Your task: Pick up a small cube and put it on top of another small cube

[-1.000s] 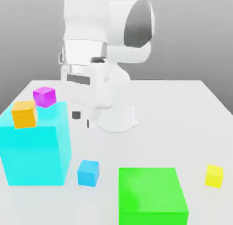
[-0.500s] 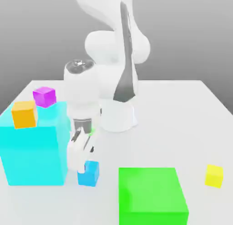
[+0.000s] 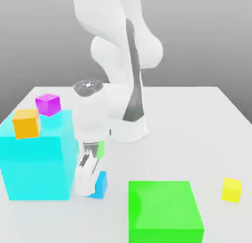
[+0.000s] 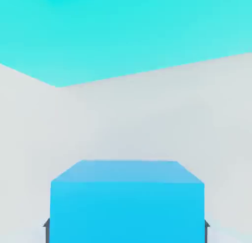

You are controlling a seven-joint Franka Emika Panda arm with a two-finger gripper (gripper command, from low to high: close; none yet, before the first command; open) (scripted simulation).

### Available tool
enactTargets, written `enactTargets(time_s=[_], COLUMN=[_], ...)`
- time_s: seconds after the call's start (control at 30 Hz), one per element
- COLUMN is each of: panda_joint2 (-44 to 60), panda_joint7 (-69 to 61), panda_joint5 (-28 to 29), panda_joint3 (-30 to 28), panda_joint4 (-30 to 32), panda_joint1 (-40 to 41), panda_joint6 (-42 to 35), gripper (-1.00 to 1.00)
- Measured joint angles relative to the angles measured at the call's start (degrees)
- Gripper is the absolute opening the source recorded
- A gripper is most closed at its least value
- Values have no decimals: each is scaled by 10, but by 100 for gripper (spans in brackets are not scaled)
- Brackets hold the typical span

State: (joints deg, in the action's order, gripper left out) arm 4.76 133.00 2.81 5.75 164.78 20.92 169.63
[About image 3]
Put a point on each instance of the small green cube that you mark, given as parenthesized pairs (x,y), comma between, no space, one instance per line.
(100,148)

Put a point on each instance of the large cyan box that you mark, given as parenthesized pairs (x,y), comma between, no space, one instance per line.
(37,164)

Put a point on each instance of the large green box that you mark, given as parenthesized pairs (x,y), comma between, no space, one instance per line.
(163,211)

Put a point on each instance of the small yellow cube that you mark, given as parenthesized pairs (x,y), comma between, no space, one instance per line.
(231,190)

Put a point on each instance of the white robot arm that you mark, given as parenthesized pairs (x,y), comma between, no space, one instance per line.
(118,56)

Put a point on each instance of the small orange cube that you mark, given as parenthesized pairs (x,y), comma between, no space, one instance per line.
(26,124)

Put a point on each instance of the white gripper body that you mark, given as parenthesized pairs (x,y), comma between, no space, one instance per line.
(84,178)

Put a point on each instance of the small blue cube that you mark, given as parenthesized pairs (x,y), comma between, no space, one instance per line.
(100,185)

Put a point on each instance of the small magenta cube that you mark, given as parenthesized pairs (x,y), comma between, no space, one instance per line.
(48,104)

